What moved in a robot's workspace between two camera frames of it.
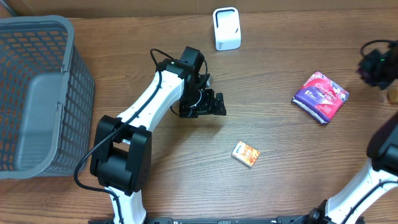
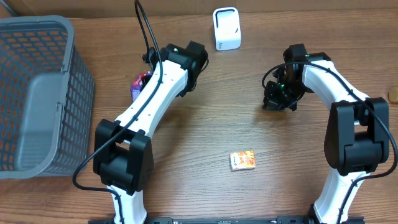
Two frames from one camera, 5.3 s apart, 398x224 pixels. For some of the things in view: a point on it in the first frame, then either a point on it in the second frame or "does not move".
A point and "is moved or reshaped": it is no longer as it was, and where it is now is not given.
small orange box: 245,154 is moved or reshaped
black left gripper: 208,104 to 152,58
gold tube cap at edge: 392,96 does not move
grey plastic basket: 46,94 does not move
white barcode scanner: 227,28 does not move
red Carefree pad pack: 320,97 to 138,83
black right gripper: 364,69 to 272,102
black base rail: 283,219 does not move
